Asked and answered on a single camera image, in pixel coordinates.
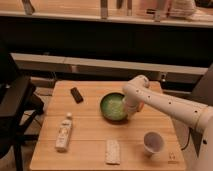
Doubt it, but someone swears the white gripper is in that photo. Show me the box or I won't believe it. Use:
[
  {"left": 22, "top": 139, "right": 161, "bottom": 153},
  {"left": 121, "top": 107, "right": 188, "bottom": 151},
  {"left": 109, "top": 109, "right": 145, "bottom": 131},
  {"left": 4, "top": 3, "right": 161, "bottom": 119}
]
[{"left": 123, "top": 96, "right": 141, "bottom": 121}]

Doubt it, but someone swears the white plastic bottle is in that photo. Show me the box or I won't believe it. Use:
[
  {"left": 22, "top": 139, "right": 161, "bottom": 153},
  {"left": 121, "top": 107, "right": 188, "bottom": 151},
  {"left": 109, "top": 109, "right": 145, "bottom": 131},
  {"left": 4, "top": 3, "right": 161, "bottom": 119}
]
[{"left": 55, "top": 113, "right": 73, "bottom": 152}]

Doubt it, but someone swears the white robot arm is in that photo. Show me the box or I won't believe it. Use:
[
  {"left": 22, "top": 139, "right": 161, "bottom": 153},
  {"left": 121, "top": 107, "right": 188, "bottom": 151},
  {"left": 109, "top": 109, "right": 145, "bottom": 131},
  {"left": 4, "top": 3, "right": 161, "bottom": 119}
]
[{"left": 122, "top": 75, "right": 213, "bottom": 171}]

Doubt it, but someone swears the dark brown chocolate bar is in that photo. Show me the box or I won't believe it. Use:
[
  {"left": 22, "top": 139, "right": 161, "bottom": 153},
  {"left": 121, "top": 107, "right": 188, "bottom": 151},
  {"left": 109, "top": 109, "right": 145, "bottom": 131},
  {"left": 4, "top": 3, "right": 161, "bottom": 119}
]
[{"left": 70, "top": 87, "right": 83, "bottom": 103}]

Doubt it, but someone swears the black chair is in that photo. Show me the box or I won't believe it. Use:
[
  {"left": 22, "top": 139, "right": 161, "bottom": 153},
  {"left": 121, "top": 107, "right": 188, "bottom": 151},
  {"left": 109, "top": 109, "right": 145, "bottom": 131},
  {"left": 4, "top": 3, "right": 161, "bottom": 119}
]
[{"left": 0, "top": 39, "right": 44, "bottom": 171}]

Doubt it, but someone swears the black cable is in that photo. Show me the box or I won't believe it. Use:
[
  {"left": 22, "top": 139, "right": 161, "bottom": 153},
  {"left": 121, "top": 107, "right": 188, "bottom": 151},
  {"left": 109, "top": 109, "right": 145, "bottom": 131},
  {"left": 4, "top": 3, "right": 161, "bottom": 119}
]
[{"left": 179, "top": 128, "right": 193, "bottom": 152}]

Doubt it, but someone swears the orange carrot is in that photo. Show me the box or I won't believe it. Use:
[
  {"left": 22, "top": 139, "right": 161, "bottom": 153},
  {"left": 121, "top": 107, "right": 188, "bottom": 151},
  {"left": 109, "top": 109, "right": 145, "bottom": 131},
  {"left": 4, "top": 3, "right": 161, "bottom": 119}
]
[{"left": 139, "top": 102, "right": 144, "bottom": 111}]

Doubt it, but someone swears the green ceramic bowl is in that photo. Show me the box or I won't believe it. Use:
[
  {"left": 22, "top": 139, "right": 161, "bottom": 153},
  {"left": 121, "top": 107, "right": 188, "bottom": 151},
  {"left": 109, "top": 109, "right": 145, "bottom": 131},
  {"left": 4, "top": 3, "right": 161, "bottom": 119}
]
[{"left": 100, "top": 92, "right": 127, "bottom": 122}]

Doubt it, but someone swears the white paper cup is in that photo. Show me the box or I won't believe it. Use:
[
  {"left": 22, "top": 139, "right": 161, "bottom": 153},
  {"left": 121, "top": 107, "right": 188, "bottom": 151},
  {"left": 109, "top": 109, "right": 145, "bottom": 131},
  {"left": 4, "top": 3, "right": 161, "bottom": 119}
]
[{"left": 143, "top": 132, "right": 164, "bottom": 157}]

